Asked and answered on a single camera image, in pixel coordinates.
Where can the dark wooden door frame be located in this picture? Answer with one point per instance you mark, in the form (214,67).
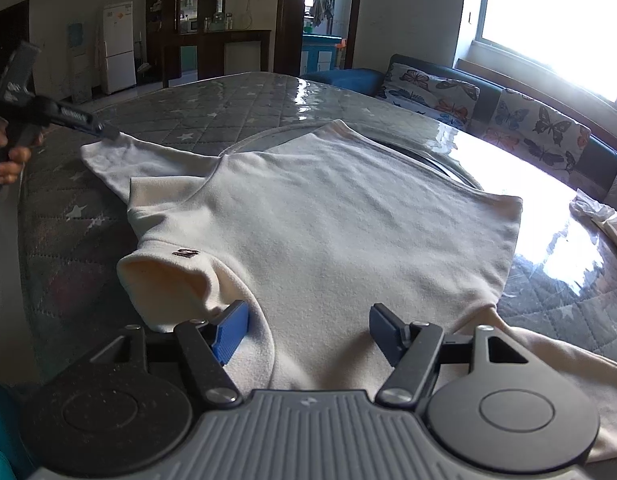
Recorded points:
(288,10)

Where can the white refrigerator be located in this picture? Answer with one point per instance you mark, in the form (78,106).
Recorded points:
(119,45)

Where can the dark wooden cabinet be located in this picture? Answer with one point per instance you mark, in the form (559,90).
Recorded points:
(213,50)

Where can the cream sweater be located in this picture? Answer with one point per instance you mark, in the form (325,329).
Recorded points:
(338,240)

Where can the dark wooden door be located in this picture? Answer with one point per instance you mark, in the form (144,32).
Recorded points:
(3,35)

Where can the person's left hand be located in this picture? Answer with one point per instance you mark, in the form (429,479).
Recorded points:
(11,172)

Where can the crumpled white cloth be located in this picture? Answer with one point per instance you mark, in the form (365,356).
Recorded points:
(588,205)

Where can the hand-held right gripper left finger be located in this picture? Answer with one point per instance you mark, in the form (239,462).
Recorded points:
(233,330)

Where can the window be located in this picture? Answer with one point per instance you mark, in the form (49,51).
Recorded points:
(538,5)

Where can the hanging grey clothes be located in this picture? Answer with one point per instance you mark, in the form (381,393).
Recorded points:
(321,7)

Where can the round black induction cooktop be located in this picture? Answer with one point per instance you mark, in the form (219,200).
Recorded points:
(438,164)

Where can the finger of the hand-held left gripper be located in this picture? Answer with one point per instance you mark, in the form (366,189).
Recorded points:
(108,134)

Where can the water dispenser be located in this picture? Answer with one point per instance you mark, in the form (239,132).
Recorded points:
(78,65)

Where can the butterfly print cushion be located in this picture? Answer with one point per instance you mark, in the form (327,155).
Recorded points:
(428,92)
(533,127)

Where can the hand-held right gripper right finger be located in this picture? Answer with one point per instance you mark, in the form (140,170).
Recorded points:
(383,330)

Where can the blue sofa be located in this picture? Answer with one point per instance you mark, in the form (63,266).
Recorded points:
(348,79)

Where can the blue kitchen cabinet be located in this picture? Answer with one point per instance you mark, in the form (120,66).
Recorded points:
(318,55)

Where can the teal cloth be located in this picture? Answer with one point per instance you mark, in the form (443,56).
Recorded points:
(6,435)

